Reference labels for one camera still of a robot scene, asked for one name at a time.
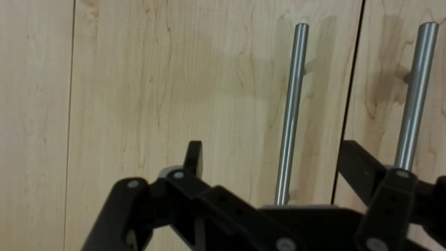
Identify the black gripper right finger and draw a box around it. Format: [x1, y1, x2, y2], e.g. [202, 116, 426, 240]
[337, 139, 446, 251]

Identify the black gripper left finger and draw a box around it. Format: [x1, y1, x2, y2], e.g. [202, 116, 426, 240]
[80, 140, 298, 251]

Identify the steel bar cabinet handle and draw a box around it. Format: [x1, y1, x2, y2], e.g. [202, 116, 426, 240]
[274, 23, 310, 208]
[393, 21, 439, 172]

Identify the tall light wood cabinet door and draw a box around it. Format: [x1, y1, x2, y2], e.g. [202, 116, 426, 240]
[0, 0, 76, 251]

